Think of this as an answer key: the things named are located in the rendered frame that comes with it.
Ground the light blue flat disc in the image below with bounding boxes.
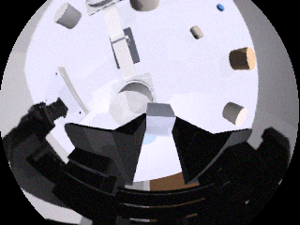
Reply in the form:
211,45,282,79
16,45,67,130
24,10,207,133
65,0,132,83
142,135,158,145

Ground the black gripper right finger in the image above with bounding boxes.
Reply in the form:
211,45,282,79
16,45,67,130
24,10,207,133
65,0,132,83
172,116,252,185

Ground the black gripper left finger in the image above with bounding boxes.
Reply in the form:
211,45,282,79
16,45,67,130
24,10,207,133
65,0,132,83
64,113,146,187

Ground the beige cylinder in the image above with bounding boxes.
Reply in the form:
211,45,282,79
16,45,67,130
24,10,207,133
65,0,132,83
229,46,256,71

